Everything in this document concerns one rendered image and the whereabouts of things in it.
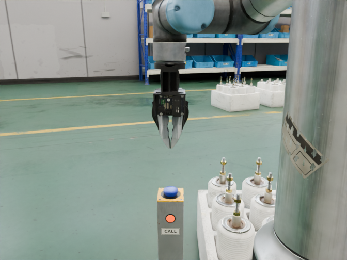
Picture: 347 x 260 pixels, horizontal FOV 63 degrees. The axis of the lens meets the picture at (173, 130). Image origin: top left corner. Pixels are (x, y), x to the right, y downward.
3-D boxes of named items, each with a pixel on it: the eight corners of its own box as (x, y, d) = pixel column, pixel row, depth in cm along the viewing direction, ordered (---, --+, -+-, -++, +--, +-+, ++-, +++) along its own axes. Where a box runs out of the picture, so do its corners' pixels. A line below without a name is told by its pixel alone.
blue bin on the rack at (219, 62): (205, 65, 581) (206, 55, 575) (222, 65, 592) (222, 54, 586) (217, 67, 536) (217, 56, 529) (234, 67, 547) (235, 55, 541)
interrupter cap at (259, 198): (285, 207, 83) (285, 205, 82) (261, 209, 81) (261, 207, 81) (272, 194, 90) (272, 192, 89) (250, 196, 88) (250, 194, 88)
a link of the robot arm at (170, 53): (154, 42, 67) (188, 43, 67) (154, 62, 68) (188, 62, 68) (151, 43, 60) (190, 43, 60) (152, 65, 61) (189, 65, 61)
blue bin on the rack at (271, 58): (264, 64, 618) (265, 54, 611) (279, 64, 628) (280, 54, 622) (278, 66, 572) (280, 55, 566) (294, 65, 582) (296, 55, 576)
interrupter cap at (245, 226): (216, 227, 74) (216, 225, 73) (229, 213, 79) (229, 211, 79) (243, 238, 69) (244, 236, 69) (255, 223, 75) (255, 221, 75)
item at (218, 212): (246, 258, 88) (250, 206, 82) (217, 263, 85) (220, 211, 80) (232, 238, 96) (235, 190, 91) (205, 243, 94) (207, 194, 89)
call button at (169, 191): (177, 199, 75) (177, 192, 74) (162, 199, 75) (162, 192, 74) (177, 192, 79) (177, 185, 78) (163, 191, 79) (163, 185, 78)
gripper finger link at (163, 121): (156, 155, 68) (156, 117, 65) (158, 146, 73) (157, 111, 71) (170, 155, 68) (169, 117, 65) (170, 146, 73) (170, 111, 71)
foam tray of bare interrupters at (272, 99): (298, 104, 336) (300, 90, 330) (271, 107, 323) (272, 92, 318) (276, 99, 371) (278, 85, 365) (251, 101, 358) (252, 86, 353)
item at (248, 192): (236, 231, 100) (239, 185, 94) (242, 217, 108) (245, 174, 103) (264, 239, 96) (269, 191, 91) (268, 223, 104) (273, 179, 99)
